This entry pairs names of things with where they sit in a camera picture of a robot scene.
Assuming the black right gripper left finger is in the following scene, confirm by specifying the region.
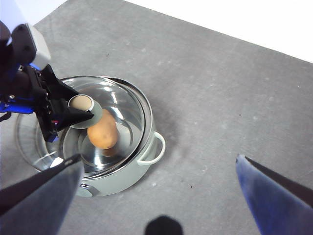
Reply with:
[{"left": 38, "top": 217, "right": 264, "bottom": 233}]
[{"left": 0, "top": 153, "right": 85, "bottom": 235}]

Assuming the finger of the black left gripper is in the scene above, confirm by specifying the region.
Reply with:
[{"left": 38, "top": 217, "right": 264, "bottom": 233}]
[
  {"left": 49, "top": 98, "right": 95, "bottom": 131},
  {"left": 43, "top": 64, "right": 80, "bottom": 100}
]

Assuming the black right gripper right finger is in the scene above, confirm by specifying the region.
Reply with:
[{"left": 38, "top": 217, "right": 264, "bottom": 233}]
[{"left": 235, "top": 154, "right": 313, "bottom": 235}]

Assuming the glass lid with green knob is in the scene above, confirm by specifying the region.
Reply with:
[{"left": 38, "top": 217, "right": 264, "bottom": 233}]
[{"left": 15, "top": 76, "right": 147, "bottom": 173}]

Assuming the brown potato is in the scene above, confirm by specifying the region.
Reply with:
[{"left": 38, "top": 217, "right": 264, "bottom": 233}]
[{"left": 87, "top": 109, "right": 119, "bottom": 150}]

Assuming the pale green electric cooking pot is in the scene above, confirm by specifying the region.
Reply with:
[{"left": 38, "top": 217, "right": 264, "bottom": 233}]
[{"left": 58, "top": 76, "right": 166, "bottom": 198}]

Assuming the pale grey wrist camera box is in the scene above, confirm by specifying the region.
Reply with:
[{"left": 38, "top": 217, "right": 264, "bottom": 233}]
[{"left": 24, "top": 23, "right": 52, "bottom": 70}]

